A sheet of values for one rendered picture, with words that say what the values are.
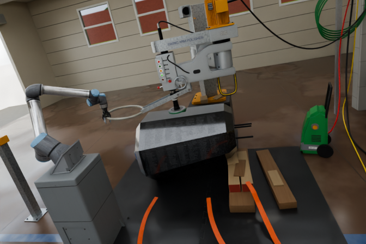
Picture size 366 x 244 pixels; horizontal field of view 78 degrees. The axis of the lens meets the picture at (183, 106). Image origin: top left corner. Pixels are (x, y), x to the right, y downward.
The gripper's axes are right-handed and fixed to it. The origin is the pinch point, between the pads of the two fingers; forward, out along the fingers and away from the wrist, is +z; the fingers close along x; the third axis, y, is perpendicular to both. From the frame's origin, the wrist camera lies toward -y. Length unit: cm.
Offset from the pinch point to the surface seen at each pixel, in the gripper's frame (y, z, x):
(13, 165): -20, 25, -107
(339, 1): 89, -103, 326
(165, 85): 39, -37, 66
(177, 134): 67, 14, 59
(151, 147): 55, 24, 31
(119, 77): -655, 63, 181
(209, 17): 65, -104, 118
